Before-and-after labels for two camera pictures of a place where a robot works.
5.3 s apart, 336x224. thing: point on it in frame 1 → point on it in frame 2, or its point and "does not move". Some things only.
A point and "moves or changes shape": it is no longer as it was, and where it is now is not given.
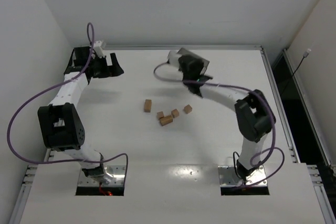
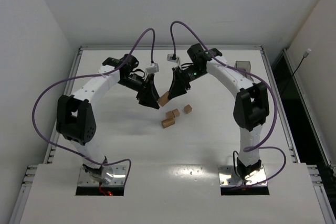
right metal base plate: [228, 177] does not move
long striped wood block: [166, 120] moves or changes shape
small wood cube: [175, 113] does not move
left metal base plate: [117, 171] does not move
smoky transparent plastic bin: [183, 51] moves or changes shape
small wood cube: [160, 115] → [169, 114]
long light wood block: [148, 103] → [163, 99]
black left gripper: [105, 64] → [144, 91]
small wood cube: [187, 109] does not move
